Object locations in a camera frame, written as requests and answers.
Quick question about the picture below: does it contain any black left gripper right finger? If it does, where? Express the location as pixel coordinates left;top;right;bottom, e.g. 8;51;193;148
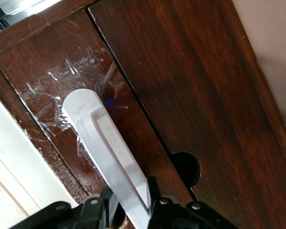
146;176;239;229

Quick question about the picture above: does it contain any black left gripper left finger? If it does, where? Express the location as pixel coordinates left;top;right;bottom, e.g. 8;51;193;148
10;185;121;229

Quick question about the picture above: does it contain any dark wood drawer with notch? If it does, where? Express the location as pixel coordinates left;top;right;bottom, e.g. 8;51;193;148
87;0;286;229

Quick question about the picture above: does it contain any dark wood drawer cabinet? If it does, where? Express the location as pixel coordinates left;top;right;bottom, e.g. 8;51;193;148
0;0;286;229

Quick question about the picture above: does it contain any clear adhesive tape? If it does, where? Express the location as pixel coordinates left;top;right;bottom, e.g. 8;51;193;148
16;47;130;158

